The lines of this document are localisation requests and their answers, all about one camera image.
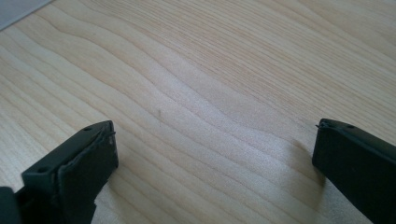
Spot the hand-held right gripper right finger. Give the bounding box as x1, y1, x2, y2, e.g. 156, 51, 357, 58
311, 118, 396, 224

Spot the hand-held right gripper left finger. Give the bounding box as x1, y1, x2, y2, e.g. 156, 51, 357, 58
14, 119, 120, 224

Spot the grey sheet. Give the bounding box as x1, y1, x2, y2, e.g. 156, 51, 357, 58
0, 0, 52, 32

